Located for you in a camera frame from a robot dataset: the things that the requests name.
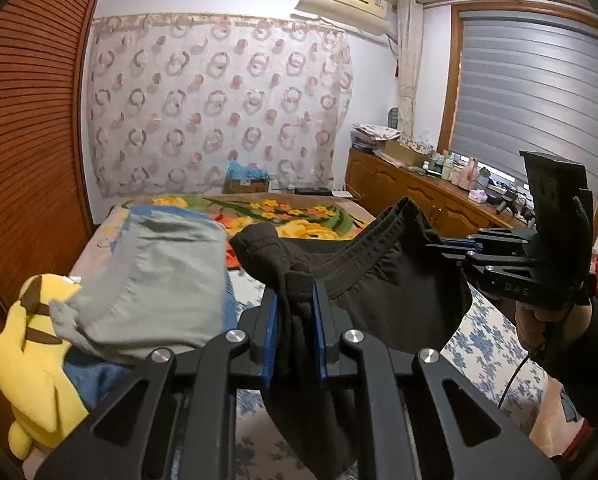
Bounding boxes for open cardboard box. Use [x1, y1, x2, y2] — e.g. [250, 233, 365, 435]
[383, 138, 435, 167]

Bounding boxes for folded blue jeans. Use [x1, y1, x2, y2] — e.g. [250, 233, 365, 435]
[64, 202, 235, 409]

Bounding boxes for blue floral bedsheet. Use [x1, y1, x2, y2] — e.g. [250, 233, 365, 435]
[22, 270, 550, 480]

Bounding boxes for lace window curtain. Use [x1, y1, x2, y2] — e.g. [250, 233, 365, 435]
[395, 0, 428, 147]

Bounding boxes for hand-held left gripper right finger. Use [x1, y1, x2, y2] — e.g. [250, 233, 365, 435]
[312, 281, 563, 480]

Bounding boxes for white air conditioner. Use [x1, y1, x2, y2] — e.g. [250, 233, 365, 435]
[293, 0, 396, 37]

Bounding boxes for yellow plush toy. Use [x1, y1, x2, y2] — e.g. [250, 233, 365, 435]
[0, 273, 91, 461]

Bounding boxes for colourful floral blanket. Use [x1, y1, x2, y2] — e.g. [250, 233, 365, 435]
[72, 192, 378, 282]

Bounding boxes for small cardboard box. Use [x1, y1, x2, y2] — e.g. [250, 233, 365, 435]
[224, 176, 271, 196]

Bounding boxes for stack of magazines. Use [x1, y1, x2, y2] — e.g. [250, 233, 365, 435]
[351, 123, 403, 154]

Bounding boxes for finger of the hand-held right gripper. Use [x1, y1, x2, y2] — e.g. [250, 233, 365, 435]
[425, 243, 536, 274]
[440, 226, 538, 252]

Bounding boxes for pink printed cloth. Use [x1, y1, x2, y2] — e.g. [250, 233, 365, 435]
[533, 379, 594, 457]

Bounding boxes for ring patterned wall cloth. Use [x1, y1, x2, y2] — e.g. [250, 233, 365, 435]
[86, 12, 356, 199]

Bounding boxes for blue plastic bag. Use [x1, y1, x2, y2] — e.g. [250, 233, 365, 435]
[226, 159, 271, 182]

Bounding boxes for wooden window frame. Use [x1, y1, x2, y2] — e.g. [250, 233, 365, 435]
[436, 0, 598, 257]

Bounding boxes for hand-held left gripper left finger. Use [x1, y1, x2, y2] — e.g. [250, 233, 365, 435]
[34, 291, 279, 480]

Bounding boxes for wooden cabinet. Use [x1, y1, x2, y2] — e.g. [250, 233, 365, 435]
[346, 146, 530, 242]

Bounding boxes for black cable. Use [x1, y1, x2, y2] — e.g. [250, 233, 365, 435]
[496, 305, 562, 411]

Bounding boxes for person's right hand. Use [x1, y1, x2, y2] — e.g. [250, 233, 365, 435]
[514, 302, 594, 362]

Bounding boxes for wooden slatted wardrobe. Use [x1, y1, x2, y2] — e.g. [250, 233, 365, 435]
[0, 0, 116, 461]

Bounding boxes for black pants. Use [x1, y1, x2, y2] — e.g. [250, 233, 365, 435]
[229, 196, 474, 480]

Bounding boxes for folded grey pants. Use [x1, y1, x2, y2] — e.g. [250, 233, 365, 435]
[48, 209, 231, 367]

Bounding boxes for grey window blind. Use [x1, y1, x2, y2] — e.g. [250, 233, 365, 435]
[449, 6, 598, 187]

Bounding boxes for group of toiletry bottles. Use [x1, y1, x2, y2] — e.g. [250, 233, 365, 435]
[421, 149, 481, 192]

